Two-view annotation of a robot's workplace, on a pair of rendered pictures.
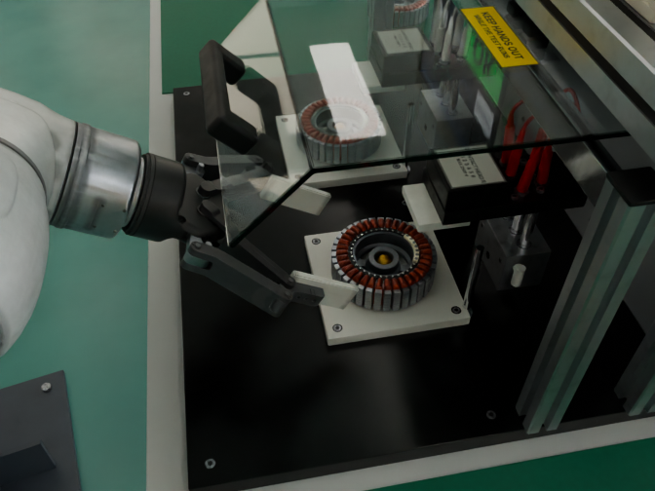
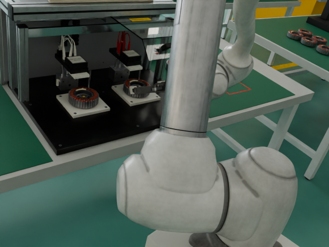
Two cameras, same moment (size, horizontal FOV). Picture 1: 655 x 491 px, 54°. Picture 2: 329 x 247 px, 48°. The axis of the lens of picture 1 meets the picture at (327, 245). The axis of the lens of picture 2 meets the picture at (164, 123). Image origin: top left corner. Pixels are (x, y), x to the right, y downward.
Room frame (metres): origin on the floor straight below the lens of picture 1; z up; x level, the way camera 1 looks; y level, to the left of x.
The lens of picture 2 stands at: (1.10, 1.16, 1.54)
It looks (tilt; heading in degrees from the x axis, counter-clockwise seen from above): 33 degrees down; 237
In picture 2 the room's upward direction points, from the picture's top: 13 degrees clockwise
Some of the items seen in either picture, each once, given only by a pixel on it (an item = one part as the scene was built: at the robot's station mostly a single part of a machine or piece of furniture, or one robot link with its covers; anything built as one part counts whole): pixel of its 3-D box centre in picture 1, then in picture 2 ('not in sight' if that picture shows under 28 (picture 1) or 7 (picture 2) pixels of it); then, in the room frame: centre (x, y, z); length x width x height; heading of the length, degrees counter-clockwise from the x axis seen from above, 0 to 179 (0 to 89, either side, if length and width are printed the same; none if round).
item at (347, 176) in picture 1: (339, 146); (82, 103); (0.71, -0.02, 0.78); 0.15 x 0.15 x 0.01; 11
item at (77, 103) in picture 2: not in sight; (83, 97); (0.71, -0.02, 0.80); 0.11 x 0.11 x 0.04
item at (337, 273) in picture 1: (383, 262); (136, 87); (0.47, -0.06, 0.80); 0.11 x 0.11 x 0.04
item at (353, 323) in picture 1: (382, 277); (135, 92); (0.47, -0.06, 0.78); 0.15 x 0.15 x 0.01; 11
